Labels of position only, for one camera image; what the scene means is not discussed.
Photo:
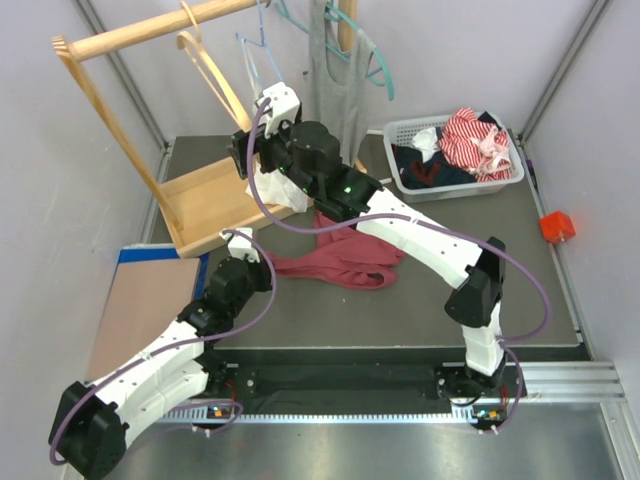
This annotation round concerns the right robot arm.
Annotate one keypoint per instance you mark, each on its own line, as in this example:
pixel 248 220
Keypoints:
pixel 308 155

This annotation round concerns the brown board blue edge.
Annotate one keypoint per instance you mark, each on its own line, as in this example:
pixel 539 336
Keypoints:
pixel 151 285

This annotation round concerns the orange red block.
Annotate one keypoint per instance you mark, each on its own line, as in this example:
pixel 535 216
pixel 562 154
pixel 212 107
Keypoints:
pixel 557 227

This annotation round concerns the teal plastic hanger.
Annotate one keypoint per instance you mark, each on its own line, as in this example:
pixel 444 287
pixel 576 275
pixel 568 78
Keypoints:
pixel 379 73

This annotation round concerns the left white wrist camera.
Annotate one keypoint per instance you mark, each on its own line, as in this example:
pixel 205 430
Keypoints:
pixel 239 244

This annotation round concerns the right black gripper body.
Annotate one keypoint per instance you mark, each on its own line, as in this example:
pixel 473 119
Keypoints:
pixel 274 152

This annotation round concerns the blue wire hanger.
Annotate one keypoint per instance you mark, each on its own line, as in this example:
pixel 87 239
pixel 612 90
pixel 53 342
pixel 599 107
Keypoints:
pixel 260 63

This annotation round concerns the wooden clothes rack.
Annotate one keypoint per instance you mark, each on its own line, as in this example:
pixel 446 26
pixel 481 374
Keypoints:
pixel 196 206

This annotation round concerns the red tank top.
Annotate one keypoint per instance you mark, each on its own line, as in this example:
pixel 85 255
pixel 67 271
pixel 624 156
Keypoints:
pixel 347 258

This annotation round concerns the grey tank top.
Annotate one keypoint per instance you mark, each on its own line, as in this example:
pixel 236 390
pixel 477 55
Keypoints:
pixel 336 90

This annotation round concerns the red white striped garment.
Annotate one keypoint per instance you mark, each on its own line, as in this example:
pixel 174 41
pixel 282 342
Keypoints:
pixel 481 148

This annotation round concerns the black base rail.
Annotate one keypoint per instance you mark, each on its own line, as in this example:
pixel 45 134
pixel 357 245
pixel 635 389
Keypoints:
pixel 355 381

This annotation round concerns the dark navy garment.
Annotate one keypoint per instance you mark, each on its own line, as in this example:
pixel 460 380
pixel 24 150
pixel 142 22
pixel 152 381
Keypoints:
pixel 415 173

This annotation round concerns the white laundry basket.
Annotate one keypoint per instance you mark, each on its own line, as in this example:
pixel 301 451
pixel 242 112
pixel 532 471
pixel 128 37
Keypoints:
pixel 401 132

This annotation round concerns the white garment on hanger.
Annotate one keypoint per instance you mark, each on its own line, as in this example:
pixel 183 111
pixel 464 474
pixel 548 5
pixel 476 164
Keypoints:
pixel 276 189

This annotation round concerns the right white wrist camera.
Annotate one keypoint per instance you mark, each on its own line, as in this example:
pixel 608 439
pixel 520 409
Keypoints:
pixel 284 106

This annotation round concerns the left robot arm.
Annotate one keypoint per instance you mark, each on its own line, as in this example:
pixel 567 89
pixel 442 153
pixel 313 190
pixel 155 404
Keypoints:
pixel 96 423

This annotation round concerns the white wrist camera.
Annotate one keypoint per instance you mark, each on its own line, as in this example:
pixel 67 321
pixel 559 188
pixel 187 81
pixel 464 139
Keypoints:
pixel 239 244
pixel 284 106

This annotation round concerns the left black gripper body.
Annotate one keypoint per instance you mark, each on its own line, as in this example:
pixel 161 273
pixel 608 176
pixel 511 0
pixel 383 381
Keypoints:
pixel 256 281

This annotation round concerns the wooden clothes hanger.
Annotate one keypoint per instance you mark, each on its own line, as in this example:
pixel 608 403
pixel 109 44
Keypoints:
pixel 192 46

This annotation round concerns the white garment in basket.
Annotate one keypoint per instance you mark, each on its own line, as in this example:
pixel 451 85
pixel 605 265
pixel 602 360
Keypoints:
pixel 427 142

